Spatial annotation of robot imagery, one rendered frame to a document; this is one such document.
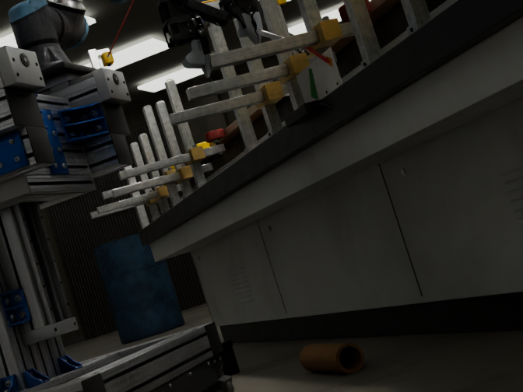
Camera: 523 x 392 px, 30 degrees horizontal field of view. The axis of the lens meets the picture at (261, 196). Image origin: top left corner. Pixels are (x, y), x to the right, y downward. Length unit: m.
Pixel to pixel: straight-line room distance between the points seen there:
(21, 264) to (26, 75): 0.52
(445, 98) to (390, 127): 0.28
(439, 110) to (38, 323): 1.15
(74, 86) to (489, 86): 1.29
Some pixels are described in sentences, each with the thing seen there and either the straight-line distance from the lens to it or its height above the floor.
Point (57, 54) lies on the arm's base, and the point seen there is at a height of 1.09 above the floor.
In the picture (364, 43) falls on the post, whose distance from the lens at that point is 2.26.
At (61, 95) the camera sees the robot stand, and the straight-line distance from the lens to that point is 2.78.
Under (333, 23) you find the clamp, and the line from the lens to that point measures 2.44.
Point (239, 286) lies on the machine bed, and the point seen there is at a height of 0.27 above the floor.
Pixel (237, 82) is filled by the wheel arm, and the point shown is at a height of 0.83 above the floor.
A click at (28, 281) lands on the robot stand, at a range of 2.56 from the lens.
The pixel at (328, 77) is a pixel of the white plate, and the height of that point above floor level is 0.74.
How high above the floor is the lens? 0.35
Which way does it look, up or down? 4 degrees up
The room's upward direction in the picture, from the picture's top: 18 degrees counter-clockwise
